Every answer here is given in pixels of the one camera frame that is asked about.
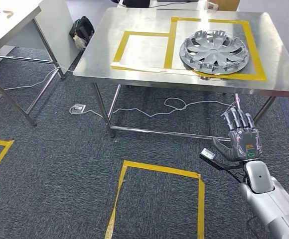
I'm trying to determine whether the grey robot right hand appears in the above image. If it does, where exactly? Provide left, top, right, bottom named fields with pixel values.
left=213, top=107, right=262, bottom=163

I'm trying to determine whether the grey plastic wheel cover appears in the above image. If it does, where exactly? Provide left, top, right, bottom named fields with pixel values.
left=179, top=29, right=250, bottom=76

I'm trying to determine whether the steel workbench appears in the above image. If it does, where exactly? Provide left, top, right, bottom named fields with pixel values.
left=73, top=7, right=289, bottom=142

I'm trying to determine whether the large yellow tape rectangle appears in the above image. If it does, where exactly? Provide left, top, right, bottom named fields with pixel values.
left=163, top=17, right=267, bottom=82

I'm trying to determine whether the yellow floor tape square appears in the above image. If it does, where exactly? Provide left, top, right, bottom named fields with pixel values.
left=104, top=160, right=206, bottom=239

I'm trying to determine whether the cardboard box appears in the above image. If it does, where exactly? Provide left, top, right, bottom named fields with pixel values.
left=210, top=0, right=241, bottom=12

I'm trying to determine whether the white table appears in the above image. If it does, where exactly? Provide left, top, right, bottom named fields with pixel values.
left=117, top=0, right=211, bottom=10

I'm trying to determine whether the small yellow tape rectangle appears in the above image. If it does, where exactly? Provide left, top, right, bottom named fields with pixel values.
left=110, top=30, right=177, bottom=72

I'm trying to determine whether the black bag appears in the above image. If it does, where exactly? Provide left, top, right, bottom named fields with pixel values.
left=69, top=15, right=95, bottom=52

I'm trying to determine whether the white desk with metal legs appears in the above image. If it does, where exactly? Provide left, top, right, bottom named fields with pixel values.
left=0, top=0, right=79, bottom=127

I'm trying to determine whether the white floor cable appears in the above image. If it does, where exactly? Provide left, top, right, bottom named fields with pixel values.
left=0, top=66, right=73, bottom=97
left=83, top=97, right=236, bottom=119

